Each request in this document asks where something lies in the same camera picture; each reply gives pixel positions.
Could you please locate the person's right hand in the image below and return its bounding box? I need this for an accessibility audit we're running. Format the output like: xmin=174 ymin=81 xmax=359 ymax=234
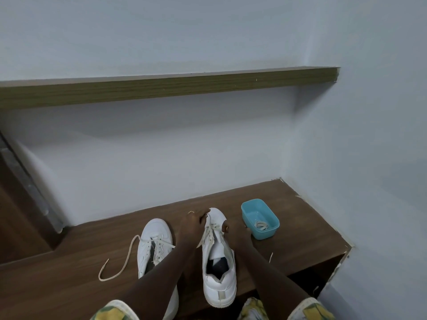
xmin=222 ymin=220 xmax=253 ymax=247

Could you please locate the person's left hand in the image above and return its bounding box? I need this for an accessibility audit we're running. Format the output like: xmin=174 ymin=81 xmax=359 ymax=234
xmin=176 ymin=209 xmax=211 ymax=245

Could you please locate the blue plastic basket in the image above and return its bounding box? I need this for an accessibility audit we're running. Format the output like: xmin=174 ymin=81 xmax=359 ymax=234
xmin=241 ymin=199 xmax=280 ymax=241

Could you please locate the white sneaker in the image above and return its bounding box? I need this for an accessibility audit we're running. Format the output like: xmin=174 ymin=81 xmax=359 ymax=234
xmin=137 ymin=218 xmax=180 ymax=320
xmin=197 ymin=207 xmax=238 ymax=309

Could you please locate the person's right forearm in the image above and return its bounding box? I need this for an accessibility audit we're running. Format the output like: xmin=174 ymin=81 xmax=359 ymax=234
xmin=234 ymin=241 xmax=311 ymax=320

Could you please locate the person's left forearm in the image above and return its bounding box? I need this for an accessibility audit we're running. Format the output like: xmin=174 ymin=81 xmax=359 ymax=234
xmin=112 ymin=239 xmax=198 ymax=320

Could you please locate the wooden wall shelf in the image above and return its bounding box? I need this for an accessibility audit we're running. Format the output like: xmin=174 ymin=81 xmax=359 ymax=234
xmin=0 ymin=66 xmax=341 ymax=111

